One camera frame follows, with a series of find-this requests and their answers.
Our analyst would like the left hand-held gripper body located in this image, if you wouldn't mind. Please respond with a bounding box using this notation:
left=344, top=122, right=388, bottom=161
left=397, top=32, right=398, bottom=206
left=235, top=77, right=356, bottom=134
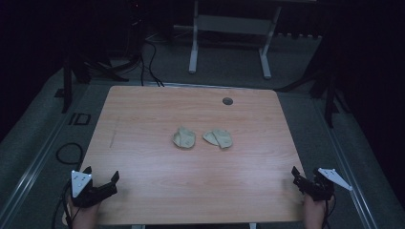
left=69, top=170, right=118, bottom=210

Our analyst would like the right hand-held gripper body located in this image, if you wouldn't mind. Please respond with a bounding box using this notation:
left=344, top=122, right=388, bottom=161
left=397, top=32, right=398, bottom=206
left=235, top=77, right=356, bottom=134
left=300, top=167, right=354, bottom=202

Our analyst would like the pale yellow sock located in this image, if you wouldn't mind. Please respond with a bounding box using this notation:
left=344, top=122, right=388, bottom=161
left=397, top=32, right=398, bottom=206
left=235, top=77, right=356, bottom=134
left=202, top=128, right=234, bottom=150
left=172, top=126, right=197, bottom=150

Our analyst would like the person's right hand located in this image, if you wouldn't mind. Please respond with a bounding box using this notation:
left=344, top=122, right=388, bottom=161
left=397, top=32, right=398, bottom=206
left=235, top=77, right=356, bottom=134
left=302, top=192, right=335, bottom=229

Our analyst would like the person's left hand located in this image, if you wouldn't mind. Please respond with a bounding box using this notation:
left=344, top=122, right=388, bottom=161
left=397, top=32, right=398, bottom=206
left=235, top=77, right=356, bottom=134
left=63, top=200, right=101, bottom=229

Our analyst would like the black metal stand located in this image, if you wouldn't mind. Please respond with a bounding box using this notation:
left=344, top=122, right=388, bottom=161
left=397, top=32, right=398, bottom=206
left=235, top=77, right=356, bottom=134
left=61, top=52, right=130, bottom=115
left=276, top=61, right=352, bottom=129

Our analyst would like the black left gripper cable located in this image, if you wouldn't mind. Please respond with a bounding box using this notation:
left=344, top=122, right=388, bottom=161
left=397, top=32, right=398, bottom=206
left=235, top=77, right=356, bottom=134
left=51, top=180, right=81, bottom=229

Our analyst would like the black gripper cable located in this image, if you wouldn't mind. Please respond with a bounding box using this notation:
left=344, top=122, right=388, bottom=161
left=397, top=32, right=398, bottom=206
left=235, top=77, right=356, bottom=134
left=51, top=180, right=81, bottom=229
left=320, top=198, right=337, bottom=229

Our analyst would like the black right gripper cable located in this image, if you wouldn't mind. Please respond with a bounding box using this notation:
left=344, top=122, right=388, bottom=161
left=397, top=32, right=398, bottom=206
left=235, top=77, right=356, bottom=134
left=320, top=198, right=337, bottom=229

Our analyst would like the black cable loop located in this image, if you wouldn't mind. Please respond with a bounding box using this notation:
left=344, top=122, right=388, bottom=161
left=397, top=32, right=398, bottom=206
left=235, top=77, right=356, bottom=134
left=55, top=142, right=84, bottom=166

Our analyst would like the metal floor rail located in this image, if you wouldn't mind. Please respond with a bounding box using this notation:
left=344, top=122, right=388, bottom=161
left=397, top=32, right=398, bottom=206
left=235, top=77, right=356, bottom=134
left=312, top=96, right=380, bottom=229
left=0, top=106, right=75, bottom=225

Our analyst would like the black floor cable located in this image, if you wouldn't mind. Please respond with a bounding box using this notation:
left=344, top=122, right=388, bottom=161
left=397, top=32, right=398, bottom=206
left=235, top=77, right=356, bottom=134
left=139, top=38, right=165, bottom=88

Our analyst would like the white desk frame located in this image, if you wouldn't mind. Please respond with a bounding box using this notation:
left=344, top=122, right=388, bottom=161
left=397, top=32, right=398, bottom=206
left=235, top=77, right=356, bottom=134
left=188, top=0, right=283, bottom=80

